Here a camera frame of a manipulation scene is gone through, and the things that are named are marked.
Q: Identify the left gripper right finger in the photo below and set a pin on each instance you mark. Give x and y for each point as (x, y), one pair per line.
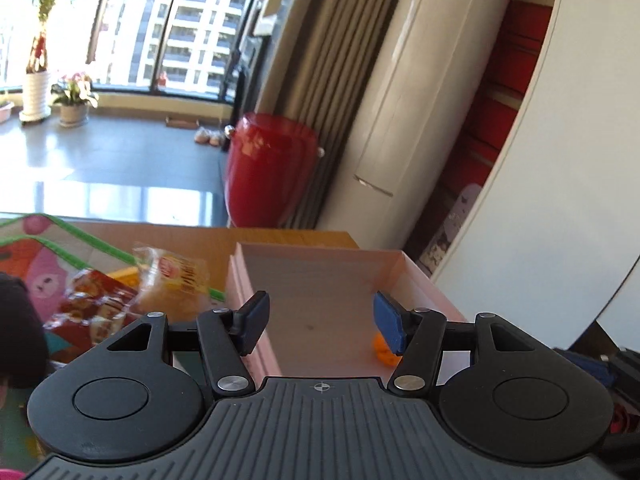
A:
(416, 337)

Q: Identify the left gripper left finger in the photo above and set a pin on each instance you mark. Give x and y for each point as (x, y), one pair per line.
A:
(226, 338)

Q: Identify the round bun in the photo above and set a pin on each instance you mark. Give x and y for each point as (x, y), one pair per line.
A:
(171, 284)

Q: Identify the small orange toy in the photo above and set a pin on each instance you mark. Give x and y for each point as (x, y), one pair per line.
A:
(382, 351)

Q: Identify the pink cardboard box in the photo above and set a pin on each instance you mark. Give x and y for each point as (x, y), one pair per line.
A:
(321, 320)

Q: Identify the red snack packet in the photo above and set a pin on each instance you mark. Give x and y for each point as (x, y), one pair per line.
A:
(93, 308)

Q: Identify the white door panel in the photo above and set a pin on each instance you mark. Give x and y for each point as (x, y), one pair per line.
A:
(552, 243)

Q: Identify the red round stool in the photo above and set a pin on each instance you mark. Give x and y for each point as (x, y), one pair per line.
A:
(271, 160)

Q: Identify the colourful cartoon play mat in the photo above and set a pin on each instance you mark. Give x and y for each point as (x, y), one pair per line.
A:
(46, 253)

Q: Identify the pink slippers on floor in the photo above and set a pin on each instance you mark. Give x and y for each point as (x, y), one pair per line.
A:
(206, 136)

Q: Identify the black plush toy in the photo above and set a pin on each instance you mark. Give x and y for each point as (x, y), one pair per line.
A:
(24, 351)

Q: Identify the white standing air conditioner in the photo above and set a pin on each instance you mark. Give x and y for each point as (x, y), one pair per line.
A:
(423, 82)

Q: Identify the beige striped curtain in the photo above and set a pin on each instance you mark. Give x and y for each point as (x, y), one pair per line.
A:
(319, 66)

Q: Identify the tall plant in white pot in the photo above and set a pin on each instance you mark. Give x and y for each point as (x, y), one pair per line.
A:
(36, 88)

